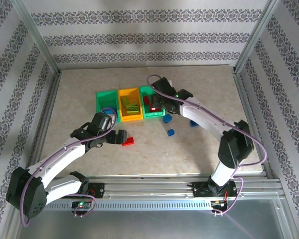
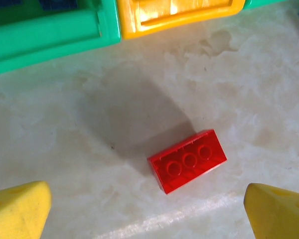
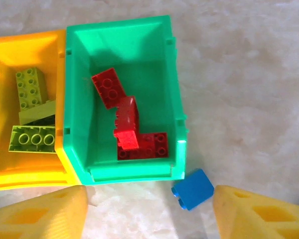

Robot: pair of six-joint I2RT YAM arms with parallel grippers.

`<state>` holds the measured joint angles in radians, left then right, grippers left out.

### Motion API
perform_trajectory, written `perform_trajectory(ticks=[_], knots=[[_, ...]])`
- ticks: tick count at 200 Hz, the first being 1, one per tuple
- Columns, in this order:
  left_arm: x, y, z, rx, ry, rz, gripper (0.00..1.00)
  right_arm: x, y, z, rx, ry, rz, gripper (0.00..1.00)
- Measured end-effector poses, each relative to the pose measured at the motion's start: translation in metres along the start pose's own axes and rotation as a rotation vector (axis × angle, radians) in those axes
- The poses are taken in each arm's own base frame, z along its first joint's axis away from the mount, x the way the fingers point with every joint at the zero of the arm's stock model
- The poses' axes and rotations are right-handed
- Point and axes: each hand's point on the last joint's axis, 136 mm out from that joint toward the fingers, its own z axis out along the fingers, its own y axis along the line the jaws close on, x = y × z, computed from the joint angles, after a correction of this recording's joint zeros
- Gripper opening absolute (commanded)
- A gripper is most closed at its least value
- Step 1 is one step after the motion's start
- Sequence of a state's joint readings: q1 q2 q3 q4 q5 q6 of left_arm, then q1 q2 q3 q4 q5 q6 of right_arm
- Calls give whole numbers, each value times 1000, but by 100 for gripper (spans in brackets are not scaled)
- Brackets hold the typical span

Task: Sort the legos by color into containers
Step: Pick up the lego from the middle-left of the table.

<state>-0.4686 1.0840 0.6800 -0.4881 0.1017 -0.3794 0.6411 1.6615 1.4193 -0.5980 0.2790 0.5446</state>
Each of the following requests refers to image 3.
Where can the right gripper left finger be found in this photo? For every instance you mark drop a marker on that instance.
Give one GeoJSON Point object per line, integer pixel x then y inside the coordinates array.
{"type": "Point", "coordinates": [40, 216]}

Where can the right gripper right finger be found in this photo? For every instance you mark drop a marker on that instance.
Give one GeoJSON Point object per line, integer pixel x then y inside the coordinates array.
{"type": "Point", "coordinates": [264, 216]}

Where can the lime green lego brick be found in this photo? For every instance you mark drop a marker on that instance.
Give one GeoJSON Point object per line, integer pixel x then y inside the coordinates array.
{"type": "Point", "coordinates": [32, 139]}
{"type": "Point", "coordinates": [37, 114]}
{"type": "Point", "coordinates": [30, 87]}

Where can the red two-by-four lego brick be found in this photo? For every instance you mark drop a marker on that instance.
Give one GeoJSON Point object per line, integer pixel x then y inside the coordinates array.
{"type": "Point", "coordinates": [154, 147]}
{"type": "Point", "coordinates": [107, 87]}

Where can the small red lego brick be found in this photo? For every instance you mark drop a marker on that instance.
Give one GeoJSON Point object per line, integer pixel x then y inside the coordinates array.
{"type": "Point", "coordinates": [126, 119]}

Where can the blue lego brick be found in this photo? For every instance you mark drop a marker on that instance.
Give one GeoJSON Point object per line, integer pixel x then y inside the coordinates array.
{"type": "Point", "coordinates": [194, 189]}

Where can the yellow plastic bin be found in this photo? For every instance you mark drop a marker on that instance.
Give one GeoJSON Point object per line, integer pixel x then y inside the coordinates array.
{"type": "Point", "coordinates": [5, 54]}

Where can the green plastic bin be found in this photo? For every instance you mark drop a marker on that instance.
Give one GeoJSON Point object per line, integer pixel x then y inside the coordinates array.
{"type": "Point", "coordinates": [129, 53]}

